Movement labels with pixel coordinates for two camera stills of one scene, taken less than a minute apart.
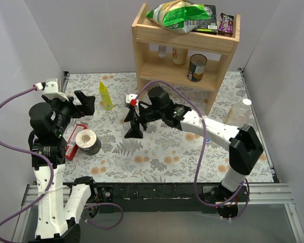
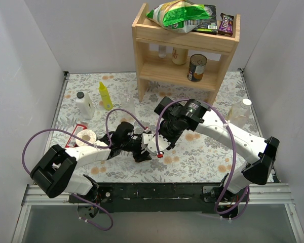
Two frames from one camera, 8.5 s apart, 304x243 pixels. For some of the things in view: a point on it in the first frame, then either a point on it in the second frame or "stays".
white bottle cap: x=246 y=102 stays
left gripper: x=77 y=107 to x=138 y=151
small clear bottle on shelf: x=162 y=51 stays
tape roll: x=87 y=142 stays
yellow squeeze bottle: x=107 y=102 stays
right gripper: x=137 y=118 to x=167 y=136
